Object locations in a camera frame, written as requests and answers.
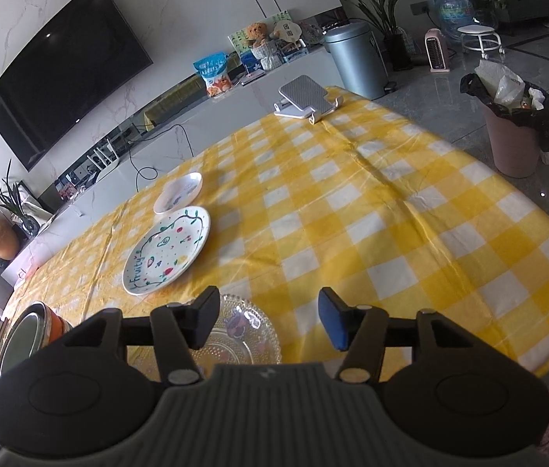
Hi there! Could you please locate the round paper fan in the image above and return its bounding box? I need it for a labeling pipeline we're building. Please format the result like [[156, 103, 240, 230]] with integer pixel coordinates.
[[274, 20, 304, 46]]

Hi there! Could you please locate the black cable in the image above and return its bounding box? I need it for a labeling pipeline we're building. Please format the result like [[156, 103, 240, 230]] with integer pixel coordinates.
[[128, 124, 192, 181]]

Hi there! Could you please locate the black trash bag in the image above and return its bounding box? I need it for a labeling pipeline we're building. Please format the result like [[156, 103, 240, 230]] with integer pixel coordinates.
[[460, 72, 549, 154]]

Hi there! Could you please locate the green painted picture card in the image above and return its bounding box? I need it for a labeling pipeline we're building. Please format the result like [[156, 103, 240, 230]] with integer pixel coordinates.
[[228, 10, 291, 53]]

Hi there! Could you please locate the orange round vase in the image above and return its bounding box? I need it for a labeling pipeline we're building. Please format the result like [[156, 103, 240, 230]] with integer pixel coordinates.
[[0, 219, 21, 261]]

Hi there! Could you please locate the white paper bag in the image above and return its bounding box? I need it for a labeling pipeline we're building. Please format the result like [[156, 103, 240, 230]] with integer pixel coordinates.
[[21, 190, 54, 221]]

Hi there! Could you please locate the brown teddy bear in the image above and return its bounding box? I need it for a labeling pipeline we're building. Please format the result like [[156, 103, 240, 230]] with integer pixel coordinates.
[[246, 22, 271, 49]]

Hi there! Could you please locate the clear glass plate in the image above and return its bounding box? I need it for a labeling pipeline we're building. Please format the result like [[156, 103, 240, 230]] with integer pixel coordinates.
[[189, 293, 282, 365]]

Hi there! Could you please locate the white fruit-print plate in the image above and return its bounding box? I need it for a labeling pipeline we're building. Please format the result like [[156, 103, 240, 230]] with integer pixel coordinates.
[[123, 205, 211, 297]]

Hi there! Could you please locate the green plant in dark vase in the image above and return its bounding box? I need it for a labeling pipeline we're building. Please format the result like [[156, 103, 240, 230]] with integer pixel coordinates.
[[0, 158, 42, 239]]

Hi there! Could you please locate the small white dish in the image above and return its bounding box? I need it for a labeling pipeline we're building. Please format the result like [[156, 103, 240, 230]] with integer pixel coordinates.
[[153, 172, 203, 216]]

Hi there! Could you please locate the yellow cloth in console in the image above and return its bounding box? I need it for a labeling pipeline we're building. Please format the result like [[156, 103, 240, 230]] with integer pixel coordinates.
[[143, 80, 202, 127]]

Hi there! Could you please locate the white rolling stool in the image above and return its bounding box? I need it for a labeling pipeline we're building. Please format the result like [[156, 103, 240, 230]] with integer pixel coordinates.
[[458, 24, 505, 57]]

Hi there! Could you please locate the pink trash bin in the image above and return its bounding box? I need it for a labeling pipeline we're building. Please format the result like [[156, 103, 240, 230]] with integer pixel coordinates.
[[481, 104, 548, 179]]

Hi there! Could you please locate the white router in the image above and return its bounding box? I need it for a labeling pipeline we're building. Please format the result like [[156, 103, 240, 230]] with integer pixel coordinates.
[[87, 139, 118, 171]]

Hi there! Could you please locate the grey smartphone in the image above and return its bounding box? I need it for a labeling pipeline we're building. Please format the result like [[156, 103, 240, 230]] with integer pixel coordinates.
[[278, 75, 328, 114]]

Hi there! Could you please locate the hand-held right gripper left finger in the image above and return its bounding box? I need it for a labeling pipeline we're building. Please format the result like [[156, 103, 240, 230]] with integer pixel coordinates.
[[63, 286, 222, 385]]

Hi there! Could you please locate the blue-grey pedal bin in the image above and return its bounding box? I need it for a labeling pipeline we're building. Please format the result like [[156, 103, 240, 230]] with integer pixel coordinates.
[[323, 22, 388, 100]]

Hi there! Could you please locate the pink space heater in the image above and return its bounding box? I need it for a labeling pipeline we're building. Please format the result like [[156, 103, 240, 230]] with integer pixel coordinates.
[[424, 29, 452, 74]]

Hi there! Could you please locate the blue snack bag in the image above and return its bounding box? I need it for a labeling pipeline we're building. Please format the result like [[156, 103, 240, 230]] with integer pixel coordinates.
[[193, 53, 234, 98]]

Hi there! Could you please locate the water jug with pump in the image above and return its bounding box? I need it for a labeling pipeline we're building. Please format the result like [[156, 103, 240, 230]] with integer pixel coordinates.
[[434, 0, 476, 42]]

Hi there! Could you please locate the potted snake plant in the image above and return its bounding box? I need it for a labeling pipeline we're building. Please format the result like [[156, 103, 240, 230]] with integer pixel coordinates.
[[320, 0, 416, 71]]

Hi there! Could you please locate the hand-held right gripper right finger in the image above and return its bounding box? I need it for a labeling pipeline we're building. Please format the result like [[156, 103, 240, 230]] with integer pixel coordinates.
[[317, 287, 475, 383]]

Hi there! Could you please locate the yellow checked tablecloth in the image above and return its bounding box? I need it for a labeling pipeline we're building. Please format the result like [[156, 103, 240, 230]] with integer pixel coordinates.
[[4, 86, 549, 381]]

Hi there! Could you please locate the black wall television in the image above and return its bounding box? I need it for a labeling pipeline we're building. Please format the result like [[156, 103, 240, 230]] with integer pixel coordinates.
[[0, 0, 153, 172]]

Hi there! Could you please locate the orange steel-lined bowl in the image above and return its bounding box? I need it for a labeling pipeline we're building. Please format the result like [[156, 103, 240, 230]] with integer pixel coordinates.
[[0, 302, 73, 381]]

